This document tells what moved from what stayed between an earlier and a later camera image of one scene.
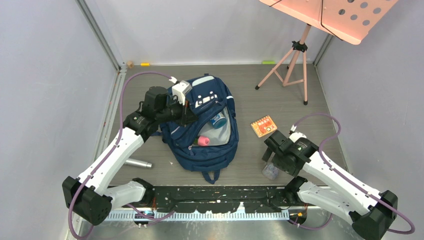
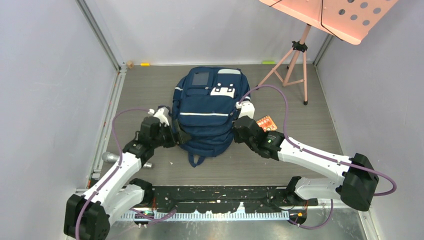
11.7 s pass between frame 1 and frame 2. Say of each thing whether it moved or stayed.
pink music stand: stayed
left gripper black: moved
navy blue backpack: moved
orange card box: stayed
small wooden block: stayed
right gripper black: moved
